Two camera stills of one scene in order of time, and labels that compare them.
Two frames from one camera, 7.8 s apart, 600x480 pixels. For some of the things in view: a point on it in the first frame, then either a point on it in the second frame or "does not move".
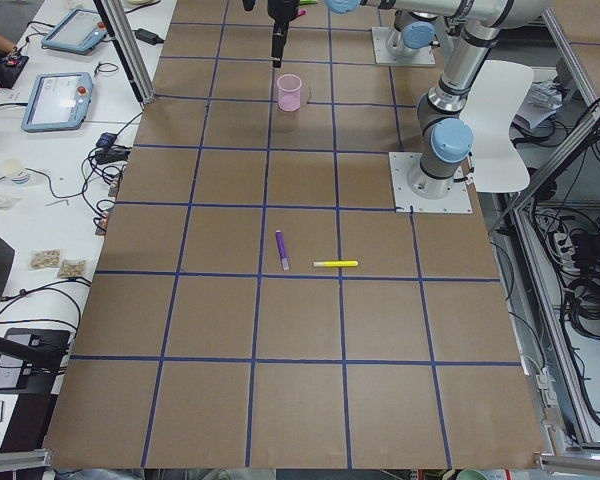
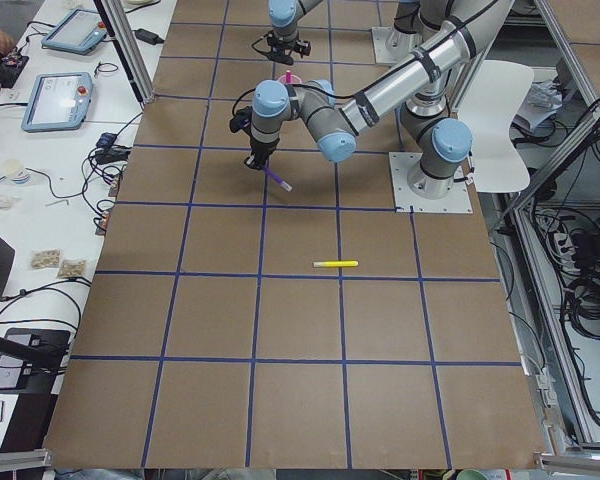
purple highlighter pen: [282, 250] → [285, 184]
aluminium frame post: [129, 49] does not move
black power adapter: [147, 36] does not move
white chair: [490, 118] does not move
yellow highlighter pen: [336, 263] does not move
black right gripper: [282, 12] → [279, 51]
